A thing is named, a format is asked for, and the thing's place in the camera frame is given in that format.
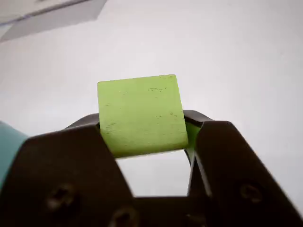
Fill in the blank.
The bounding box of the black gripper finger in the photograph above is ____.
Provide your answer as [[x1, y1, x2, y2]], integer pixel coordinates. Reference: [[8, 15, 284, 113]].
[[0, 113, 140, 227], [183, 110, 303, 227]]

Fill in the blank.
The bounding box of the green lego block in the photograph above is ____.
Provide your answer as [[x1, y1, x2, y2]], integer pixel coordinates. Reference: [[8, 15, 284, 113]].
[[97, 74, 189, 158]]

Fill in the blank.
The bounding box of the teal whale-shaped bin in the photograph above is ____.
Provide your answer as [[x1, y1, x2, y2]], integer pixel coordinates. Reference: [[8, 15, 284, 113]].
[[0, 120, 29, 187]]

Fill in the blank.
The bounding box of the silver cable grommet plate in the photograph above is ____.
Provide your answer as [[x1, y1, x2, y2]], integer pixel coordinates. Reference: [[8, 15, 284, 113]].
[[0, 0, 107, 43]]

